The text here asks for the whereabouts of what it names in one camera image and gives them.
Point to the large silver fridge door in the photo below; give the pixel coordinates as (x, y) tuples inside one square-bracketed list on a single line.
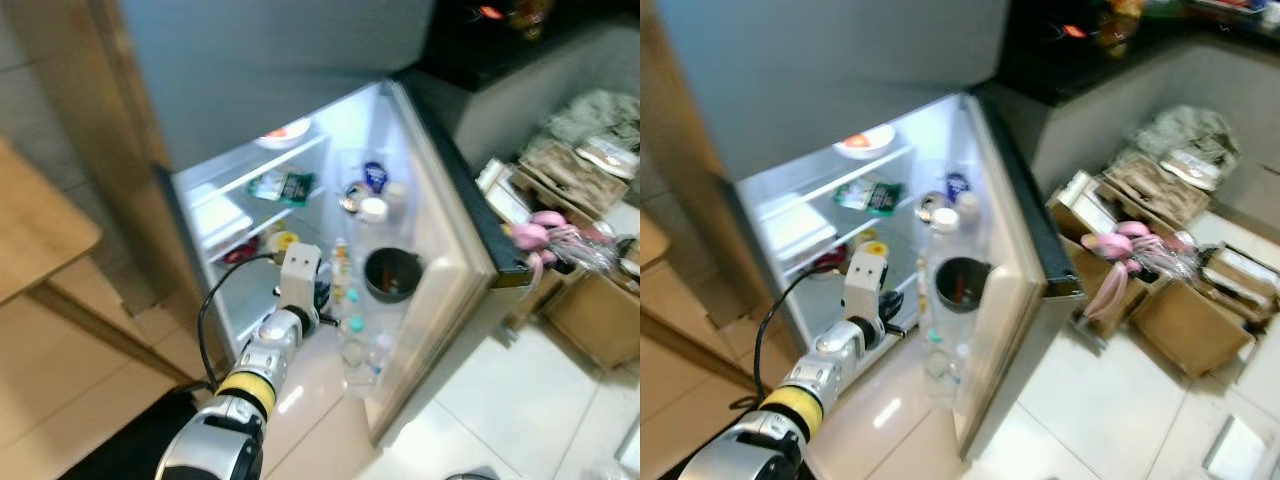
[(440, 290), (1015, 300)]

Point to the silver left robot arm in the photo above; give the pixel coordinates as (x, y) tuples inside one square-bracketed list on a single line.
[(800, 400), (250, 385)]

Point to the white fridge container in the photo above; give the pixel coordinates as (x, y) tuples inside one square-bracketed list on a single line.
[(800, 228), (215, 215)]

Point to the silver grey fridge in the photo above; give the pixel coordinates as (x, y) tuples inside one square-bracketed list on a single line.
[(280, 80), (830, 80)]

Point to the clear plastic bottle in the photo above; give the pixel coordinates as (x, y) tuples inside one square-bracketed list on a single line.
[(935, 365), (352, 345)]

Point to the yellow round food item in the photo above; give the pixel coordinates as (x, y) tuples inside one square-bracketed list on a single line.
[(283, 241), (873, 248)]

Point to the dark round pot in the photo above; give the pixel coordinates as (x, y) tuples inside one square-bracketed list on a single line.
[(962, 285), (392, 275)]

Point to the white jar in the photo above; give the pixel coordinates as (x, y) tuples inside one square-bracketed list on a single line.
[(945, 218), (374, 209)]

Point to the green food packet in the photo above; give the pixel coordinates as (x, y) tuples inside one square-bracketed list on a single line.
[(868, 196), (283, 186)]

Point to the blue lid jar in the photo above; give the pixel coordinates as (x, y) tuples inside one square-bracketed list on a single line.
[(955, 185), (375, 175)]

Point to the white fruit bowl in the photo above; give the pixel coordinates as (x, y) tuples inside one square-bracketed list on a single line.
[(295, 140), (878, 148)]

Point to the orange round fruit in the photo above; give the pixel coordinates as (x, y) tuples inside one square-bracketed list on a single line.
[(857, 141), (278, 131)]

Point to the cardboard box white label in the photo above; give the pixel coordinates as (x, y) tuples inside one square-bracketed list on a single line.
[(500, 190), (1078, 205)]

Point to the black floor mat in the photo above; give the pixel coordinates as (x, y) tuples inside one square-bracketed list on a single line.
[(130, 440)]

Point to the light wooden dining table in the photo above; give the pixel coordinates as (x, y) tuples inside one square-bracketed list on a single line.
[(650, 240), (40, 215)]

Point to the printed cardboard box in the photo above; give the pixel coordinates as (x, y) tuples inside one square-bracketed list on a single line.
[(1190, 325), (590, 315)]

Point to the grey kitchen counter black top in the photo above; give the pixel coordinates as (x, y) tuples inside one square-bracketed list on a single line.
[(1120, 90), (520, 70)]

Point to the grey crumpled cloth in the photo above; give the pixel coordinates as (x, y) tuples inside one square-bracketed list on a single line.
[(590, 115), (1185, 135)]

